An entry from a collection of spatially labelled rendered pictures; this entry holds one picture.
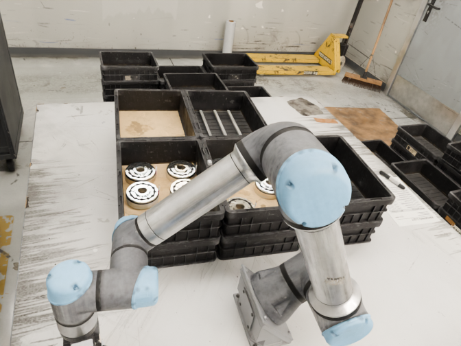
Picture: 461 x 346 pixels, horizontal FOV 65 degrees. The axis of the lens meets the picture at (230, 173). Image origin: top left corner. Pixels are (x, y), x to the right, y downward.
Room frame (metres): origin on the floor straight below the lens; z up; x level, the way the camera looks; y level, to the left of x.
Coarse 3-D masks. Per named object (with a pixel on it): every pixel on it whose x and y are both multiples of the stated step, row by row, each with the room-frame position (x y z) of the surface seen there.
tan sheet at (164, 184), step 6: (162, 168) 1.04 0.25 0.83; (156, 174) 1.00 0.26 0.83; (162, 174) 1.01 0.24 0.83; (156, 180) 0.97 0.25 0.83; (162, 180) 0.98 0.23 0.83; (168, 180) 0.98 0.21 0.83; (126, 186) 0.91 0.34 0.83; (156, 186) 0.94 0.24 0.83; (162, 186) 0.94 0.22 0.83; (168, 186) 0.95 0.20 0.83; (162, 192) 0.91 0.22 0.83; (168, 192) 0.92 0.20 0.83; (162, 198) 0.88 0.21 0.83; (126, 204) 0.83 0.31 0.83; (126, 210) 0.80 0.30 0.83; (132, 210) 0.81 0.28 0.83; (138, 210) 0.81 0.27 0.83; (144, 210) 0.81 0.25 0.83
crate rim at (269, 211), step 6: (204, 138) 1.14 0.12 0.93; (210, 138) 1.14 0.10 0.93; (216, 138) 1.15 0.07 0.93; (222, 138) 1.16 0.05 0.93; (228, 138) 1.17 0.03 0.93; (234, 138) 1.17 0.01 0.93; (240, 138) 1.18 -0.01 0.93; (204, 144) 1.10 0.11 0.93; (204, 150) 1.06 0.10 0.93; (210, 156) 1.03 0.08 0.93; (228, 210) 0.78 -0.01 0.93; (234, 210) 0.78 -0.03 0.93; (240, 210) 0.78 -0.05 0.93; (246, 210) 0.79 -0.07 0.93; (252, 210) 0.79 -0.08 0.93; (258, 210) 0.80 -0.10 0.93; (264, 210) 0.80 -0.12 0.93; (270, 210) 0.81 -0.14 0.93; (276, 210) 0.82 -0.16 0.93; (228, 216) 0.77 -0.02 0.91; (234, 216) 0.77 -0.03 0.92; (240, 216) 0.78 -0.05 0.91; (246, 216) 0.78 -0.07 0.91; (252, 216) 0.79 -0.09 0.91; (258, 216) 0.80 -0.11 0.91
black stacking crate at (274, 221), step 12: (216, 144) 1.14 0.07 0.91; (228, 144) 1.16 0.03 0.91; (216, 156) 1.14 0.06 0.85; (264, 216) 0.82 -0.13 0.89; (276, 216) 0.83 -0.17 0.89; (228, 228) 0.78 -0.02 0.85; (240, 228) 0.79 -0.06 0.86; (252, 228) 0.81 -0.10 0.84; (264, 228) 0.82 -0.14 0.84; (276, 228) 0.84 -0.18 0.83; (288, 228) 0.85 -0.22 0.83
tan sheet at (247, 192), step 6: (246, 186) 1.02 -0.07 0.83; (252, 186) 1.03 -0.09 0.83; (240, 192) 0.98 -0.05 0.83; (246, 192) 0.99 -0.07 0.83; (252, 192) 1.00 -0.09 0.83; (228, 198) 0.94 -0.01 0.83; (246, 198) 0.96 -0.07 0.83; (252, 198) 0.96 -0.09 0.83; (258, 198) 0.97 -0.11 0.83; (264, 198) 0.97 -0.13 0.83; (258, 204) 0.94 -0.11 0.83; (264, 204) 0.94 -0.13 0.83; (270, 204) 0.95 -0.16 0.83; (276, 204) 0.96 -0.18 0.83
